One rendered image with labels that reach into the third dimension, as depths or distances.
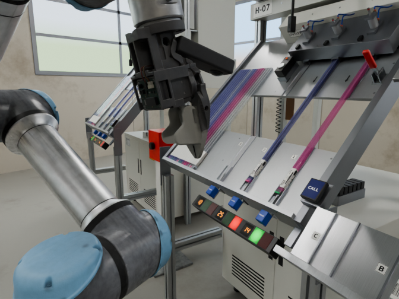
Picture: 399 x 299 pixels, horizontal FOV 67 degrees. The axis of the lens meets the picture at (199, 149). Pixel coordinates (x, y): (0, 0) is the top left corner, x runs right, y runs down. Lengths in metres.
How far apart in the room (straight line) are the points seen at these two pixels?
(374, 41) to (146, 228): 0.77
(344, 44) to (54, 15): 3.82
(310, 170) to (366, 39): 0.42
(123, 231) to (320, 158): 0.50
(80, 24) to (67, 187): 3.99
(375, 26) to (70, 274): 0.93
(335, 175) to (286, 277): 0.62
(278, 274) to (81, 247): 0.95
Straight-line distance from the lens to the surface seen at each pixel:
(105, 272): 0.49
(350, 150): 0.78
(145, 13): 0.45
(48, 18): 4.38
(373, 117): 0.85
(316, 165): 0.79
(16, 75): 4.21
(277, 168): 0.84
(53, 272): 0.46
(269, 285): 1.38
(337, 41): 1.06
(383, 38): 0.97
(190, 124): 0.46
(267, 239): 0.74
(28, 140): 0.71
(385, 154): 4.10
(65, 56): 4.38
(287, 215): 0.71
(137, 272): 0.53
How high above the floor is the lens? 1.01
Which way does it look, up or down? 12 degrees down
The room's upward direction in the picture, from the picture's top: straight up
